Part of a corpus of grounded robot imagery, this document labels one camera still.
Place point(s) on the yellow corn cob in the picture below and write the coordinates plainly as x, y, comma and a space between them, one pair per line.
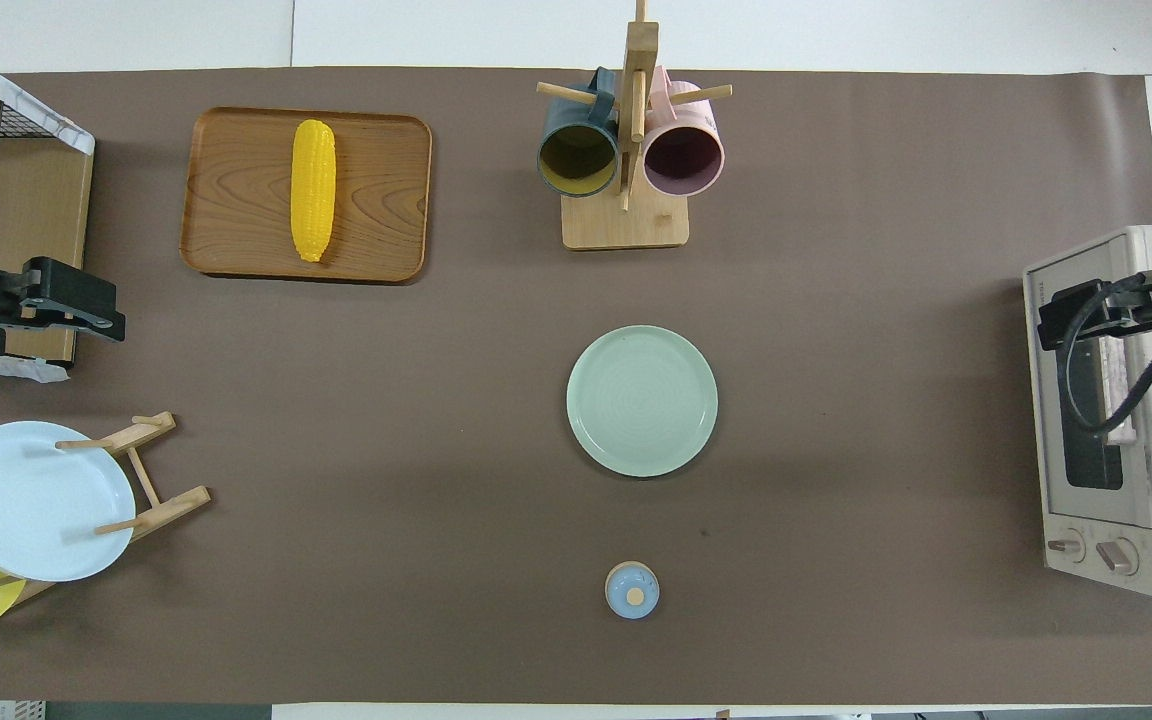
314, 190

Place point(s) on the pale green plate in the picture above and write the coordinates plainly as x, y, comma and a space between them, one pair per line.
642, 400

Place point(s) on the wooden two-tier shelf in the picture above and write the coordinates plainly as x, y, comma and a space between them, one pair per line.
36, 200

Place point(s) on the light blue plate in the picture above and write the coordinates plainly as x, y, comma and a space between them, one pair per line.
31, 505

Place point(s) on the wooden plate rack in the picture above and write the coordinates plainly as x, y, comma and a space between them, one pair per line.
171, 505

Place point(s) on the wooden serving tray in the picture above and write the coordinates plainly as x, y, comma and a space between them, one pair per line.
386, 200

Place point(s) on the brown table mat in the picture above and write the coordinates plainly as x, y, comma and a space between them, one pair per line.
386, 450

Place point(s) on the pink mug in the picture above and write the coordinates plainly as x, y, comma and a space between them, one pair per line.
684, 155

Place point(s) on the wooden mug tree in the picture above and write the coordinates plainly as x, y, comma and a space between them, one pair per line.
626, 225

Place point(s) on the dark blue mug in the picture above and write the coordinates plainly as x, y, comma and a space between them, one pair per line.
576, 155

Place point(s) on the blue call bell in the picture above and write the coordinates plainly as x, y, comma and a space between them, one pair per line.
632, 592

